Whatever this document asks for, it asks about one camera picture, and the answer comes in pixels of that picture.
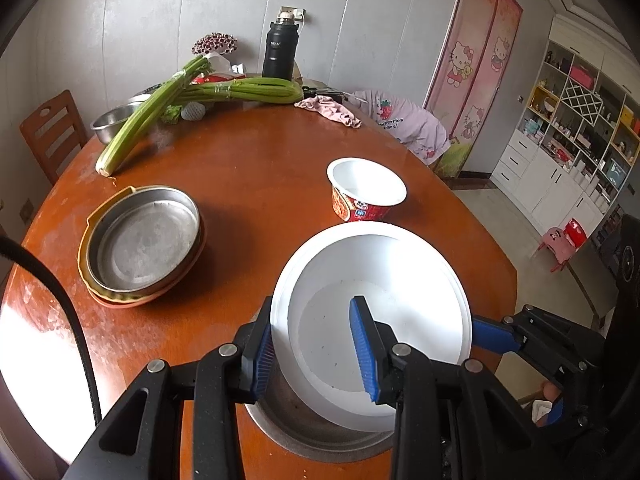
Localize person's hand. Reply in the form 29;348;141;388
532;380;562;427

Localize white foam-net fruit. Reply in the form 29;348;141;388
180;102;206;122

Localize hello kitty pink door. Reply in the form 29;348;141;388
426;0;523;179

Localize black thermos bottle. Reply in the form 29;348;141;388
262;11;299;80

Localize brown slatted wooden chair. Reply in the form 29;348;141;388
20;90;88;185

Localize front celery bunch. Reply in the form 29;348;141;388
94;54;210;177

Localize red child stool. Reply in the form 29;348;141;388
563;218;588;250

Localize pink cloth on table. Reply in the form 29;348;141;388
294;96;361;129

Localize pink child stool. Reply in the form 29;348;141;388
536;228;576;273

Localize rear celery bunch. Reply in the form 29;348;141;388
160;77;304;125

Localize large red paper bowl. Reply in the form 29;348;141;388
270;221;472;432

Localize white wall socket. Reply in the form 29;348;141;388
278;6;306;23

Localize large steel bowl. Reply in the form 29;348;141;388
245;365;393;464

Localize black cable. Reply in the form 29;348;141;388
0;234;104;428

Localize small red paper bowl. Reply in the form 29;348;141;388
326;157;408;222

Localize small steel bowl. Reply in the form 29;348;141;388
90;102;141;145

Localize orange plastic plate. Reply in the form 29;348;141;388
88;237;206;310

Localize dried flower bouquet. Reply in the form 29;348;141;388
191;32;238;55

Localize celery bunch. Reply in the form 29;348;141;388
160;77;304;125
94;54;210;177

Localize steel pan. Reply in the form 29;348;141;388
86;185;202;295

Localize yellow shell-shaped plate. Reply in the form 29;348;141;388
77;185;202;305

